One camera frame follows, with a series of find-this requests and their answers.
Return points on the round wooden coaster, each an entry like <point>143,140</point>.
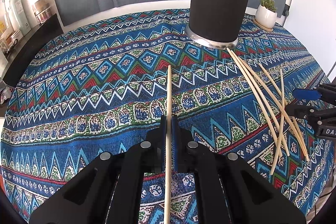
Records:
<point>262,27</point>

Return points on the pink glass jar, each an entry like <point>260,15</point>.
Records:
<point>42,11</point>

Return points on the blue patterned tablecloth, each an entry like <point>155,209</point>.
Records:
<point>102,86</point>

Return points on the black side shelf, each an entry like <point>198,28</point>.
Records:
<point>25,50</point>

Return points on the white pot succulent plant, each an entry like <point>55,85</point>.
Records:
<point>266,13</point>

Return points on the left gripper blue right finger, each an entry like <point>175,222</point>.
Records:
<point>176,143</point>

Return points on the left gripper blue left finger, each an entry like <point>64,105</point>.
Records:
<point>163,132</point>

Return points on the black cylindrical utensil holder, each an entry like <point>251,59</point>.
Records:
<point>216,23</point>

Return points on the white bottle on shelf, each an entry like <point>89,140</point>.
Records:
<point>20,16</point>

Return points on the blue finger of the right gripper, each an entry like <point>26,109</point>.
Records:
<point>306,94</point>

